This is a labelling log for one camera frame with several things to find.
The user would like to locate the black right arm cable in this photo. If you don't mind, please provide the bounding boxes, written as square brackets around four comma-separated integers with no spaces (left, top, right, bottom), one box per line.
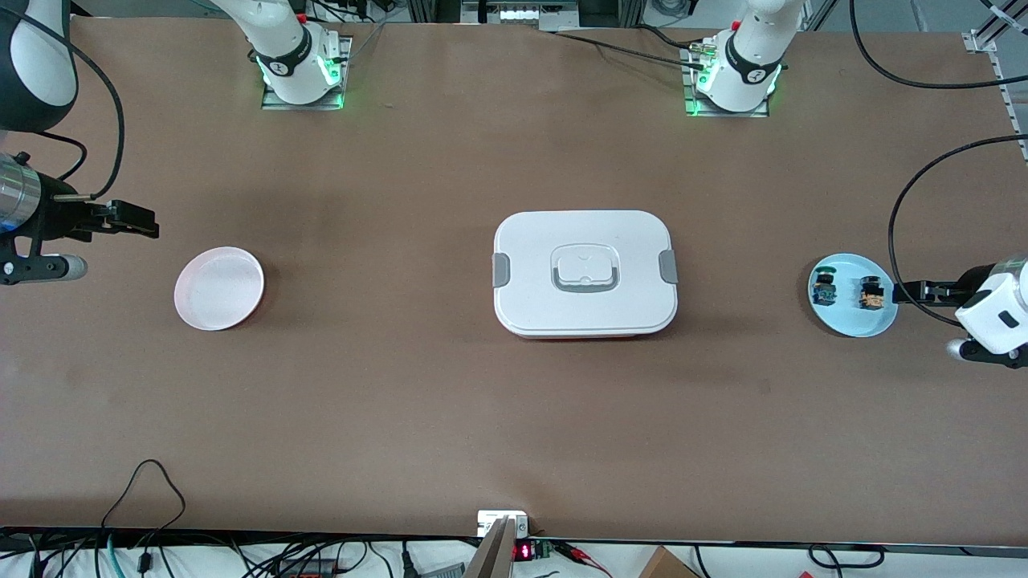
[0,8,126,201]

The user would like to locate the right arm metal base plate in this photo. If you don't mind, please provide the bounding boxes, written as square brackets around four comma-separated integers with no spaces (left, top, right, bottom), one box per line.
[261,35,354,112]

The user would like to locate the aluminium frame rail with bracket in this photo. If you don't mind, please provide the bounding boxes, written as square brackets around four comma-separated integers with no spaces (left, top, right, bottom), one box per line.
[962,0,1028,163]

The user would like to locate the white power strip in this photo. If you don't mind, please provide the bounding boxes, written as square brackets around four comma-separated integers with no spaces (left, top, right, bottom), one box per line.
[461,0,581,26]

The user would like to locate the black cable to arm base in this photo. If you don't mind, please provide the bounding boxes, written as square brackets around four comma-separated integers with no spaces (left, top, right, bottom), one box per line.
[554,29,709,70]

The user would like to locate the light blue round plate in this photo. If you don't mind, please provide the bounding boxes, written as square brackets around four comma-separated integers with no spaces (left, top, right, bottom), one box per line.
[807,253,899,338]

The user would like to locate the black looped cable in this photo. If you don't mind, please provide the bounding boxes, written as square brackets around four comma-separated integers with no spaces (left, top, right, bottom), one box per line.
[100,459,187,555]

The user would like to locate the brown cardboard box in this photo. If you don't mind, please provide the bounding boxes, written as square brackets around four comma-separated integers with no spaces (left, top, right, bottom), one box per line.
[638,546,701,578]

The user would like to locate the white metal bracket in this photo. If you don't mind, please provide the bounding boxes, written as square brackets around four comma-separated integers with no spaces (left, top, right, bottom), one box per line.
[477,510,530,538]

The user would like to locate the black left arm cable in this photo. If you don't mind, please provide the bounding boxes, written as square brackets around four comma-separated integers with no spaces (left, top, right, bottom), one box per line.
[849,0,1028,327]

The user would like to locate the pink round plate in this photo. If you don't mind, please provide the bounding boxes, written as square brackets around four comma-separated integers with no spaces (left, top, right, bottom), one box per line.
[173,246,265,332]

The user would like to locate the aluminium profile bar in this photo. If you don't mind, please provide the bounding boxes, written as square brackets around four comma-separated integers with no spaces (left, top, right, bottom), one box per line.
[463,517,516,578]

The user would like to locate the white lunch box grey clasps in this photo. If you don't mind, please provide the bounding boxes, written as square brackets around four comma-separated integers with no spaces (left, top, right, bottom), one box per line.
[492,210,679,339]

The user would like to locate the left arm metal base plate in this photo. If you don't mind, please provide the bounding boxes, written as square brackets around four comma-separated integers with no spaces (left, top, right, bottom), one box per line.
[682,44,771,119]

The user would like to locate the red clip wires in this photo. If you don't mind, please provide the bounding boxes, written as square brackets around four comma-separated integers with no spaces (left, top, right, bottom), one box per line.
[554,541,613,578]

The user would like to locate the thin black cable loop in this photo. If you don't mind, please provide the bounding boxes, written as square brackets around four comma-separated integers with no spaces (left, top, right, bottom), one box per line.
[806,543,886,571]

